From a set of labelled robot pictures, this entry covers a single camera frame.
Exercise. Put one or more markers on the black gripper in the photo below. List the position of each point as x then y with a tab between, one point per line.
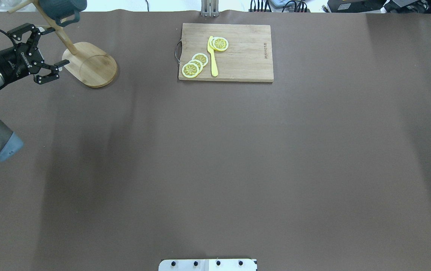
11	62

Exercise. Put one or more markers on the blue cup yellow inside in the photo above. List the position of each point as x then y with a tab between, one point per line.
63	12

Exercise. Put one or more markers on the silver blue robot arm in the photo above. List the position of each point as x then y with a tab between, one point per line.
10	142

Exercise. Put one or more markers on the wooden cup rack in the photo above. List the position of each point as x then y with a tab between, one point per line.
89	64

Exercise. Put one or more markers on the lemon slice front stack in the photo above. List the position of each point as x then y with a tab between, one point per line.
189	70

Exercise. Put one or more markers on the lemon slice stack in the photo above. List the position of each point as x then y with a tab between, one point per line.
202	58
198	64
189	70

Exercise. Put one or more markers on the lemon slice middle stack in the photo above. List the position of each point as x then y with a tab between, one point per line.
198	64

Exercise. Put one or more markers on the lemon slice rear stack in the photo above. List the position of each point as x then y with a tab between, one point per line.
202	58

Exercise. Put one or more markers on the lemon slice under knife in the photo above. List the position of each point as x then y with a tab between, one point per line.
210	43

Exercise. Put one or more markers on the yellow plastic knife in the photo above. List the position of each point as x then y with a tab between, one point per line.
213	64

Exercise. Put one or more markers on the lemon slice by knife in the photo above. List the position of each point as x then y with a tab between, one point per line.
219	44

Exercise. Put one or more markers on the wooden cutting board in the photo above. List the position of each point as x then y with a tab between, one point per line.
248	58

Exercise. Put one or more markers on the black monitor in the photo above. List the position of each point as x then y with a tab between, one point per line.
388	6

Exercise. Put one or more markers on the aluminium frame post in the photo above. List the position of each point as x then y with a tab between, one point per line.
209	8

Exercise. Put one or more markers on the white pedestal base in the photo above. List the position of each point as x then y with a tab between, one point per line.
235	264

